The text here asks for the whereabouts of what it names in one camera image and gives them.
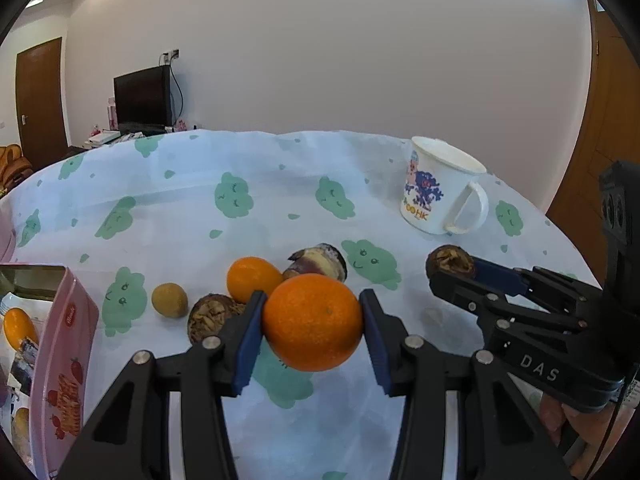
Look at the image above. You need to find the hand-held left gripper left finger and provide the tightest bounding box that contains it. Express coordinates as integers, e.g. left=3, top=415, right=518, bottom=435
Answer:
left=55, top=290, right=268, bottom=480

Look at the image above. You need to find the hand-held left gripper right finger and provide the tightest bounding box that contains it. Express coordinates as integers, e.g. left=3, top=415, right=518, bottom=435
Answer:
left=359, top=289, right=573, bottom=480

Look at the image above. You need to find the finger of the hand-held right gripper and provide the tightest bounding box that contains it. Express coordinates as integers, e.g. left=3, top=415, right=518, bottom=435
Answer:
left=430, top=272, right=587, bottom=342
left=472, top=257, right=604, bottom=312

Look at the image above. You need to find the dark brown water chestnut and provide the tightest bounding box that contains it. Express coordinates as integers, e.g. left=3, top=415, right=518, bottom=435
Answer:
left=425, top=244, right=477, bottom=281

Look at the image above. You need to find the brown walnut shell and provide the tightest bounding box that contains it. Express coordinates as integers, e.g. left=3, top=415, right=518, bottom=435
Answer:
left=187, top=294, right=248, bottom=346

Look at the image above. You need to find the small orange mandarin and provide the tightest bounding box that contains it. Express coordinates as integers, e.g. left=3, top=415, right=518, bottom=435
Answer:
left=226, top=256, right=285, bottom=305
left=2, top=307, right=38, bottom=352

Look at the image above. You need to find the large orange mandarin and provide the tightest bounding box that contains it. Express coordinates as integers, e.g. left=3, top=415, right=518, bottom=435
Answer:
left=262, top=273, right=363, bottom=372

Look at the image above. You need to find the pink biscuit tin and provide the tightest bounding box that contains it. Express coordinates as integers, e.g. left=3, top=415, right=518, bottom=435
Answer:
left=0, top=262, right=100, bottom=480

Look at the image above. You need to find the person's right hand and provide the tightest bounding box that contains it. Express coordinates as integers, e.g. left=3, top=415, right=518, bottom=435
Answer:
left=537, top=392, right=630, bottom=462

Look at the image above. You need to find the white printed mug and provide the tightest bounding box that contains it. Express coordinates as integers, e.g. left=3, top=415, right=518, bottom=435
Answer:
left=399, top=136, right=490, bottom=236

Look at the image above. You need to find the brown wooden side door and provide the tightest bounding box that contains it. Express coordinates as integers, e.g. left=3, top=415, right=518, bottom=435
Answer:
left=545, top=0, right=640, bottom=221

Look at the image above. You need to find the low television stand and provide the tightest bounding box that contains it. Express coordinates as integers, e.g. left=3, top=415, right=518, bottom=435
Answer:
left=65, top=127, right=196, bottom=161

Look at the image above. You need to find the black television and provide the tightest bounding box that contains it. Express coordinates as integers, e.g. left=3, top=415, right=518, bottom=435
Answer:
left=113, top=65, right=173, bottom=131

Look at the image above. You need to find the brown wooden armchair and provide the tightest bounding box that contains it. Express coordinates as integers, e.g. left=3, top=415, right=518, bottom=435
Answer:
left=0, top=144, right=33, bottom=196

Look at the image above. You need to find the brown wooden room door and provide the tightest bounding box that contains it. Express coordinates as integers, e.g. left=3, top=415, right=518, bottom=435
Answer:
left=15, top=36, right=70, bottom=161

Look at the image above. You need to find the black television cable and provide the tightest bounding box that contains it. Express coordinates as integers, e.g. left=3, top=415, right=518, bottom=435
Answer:
left=169, top=60, right=187, bottom=123

